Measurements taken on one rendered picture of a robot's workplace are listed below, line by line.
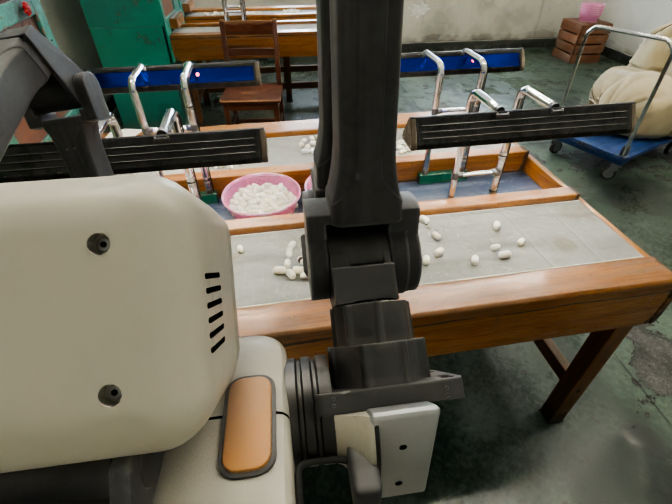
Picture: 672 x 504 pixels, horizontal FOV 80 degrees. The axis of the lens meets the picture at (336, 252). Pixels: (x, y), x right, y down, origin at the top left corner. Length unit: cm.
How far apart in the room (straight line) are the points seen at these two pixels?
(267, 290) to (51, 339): 86
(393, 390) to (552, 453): 150
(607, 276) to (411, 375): 98
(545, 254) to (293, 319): 75
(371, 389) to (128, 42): 362
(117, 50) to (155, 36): 32
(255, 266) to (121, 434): 93
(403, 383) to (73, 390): 22
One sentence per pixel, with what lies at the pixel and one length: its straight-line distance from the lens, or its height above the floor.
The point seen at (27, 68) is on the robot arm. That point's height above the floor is 134.
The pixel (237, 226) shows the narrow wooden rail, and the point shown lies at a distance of 125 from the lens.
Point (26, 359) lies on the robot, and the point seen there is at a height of 133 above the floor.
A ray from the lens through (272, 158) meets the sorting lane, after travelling 166.
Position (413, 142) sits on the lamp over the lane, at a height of 106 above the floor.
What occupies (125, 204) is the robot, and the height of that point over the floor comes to 138.
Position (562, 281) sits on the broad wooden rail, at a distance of 119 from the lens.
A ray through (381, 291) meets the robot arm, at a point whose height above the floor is 125.
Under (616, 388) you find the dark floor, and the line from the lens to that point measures 208.
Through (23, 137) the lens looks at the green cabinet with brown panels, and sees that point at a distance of 172.
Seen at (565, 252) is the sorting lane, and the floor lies 74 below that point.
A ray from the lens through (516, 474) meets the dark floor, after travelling 171.
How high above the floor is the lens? 149
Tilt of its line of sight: 40 degrees down
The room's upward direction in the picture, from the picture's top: straight up
